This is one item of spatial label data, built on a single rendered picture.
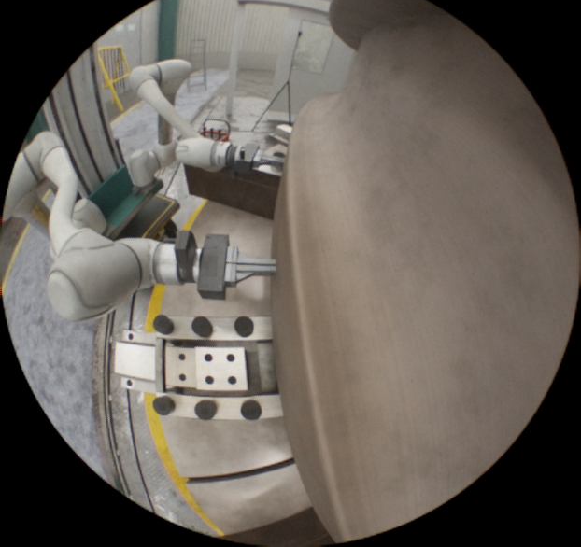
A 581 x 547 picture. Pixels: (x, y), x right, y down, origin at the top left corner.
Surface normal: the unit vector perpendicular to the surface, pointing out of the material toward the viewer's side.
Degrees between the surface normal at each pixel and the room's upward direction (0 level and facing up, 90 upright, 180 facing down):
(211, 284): 0
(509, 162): 90
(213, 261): 0
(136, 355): 0
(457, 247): 82
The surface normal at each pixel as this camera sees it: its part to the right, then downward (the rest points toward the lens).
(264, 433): 0.19, -0.52
